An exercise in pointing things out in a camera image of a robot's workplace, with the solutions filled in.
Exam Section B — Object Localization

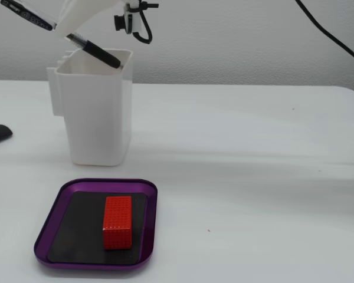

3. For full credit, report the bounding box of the white plastic pen holder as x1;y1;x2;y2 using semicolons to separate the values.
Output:
46;48;134;168

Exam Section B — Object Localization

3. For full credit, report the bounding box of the black tray mat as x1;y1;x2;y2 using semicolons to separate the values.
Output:
46;190;149;265

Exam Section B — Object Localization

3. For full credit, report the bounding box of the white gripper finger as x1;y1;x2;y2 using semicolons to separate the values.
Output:
54;0;128;40

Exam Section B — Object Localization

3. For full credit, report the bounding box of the purple metal tray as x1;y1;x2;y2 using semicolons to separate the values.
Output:
33;177;159;271

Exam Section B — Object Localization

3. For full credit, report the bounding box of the thick black cable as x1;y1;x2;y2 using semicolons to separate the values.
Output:
294;0;354;66

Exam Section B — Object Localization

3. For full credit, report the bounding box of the clear black ballpoint pen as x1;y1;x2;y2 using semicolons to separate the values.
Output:
0;0;124;71

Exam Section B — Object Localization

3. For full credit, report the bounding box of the small black gripper camera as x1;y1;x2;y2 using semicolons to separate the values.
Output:
114;0;146;35

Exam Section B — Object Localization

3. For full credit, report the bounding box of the red perforated block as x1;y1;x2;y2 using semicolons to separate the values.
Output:
102;195;133;251

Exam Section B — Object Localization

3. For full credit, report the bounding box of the thin black camera cable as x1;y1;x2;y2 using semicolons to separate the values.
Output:
132;0;160;45

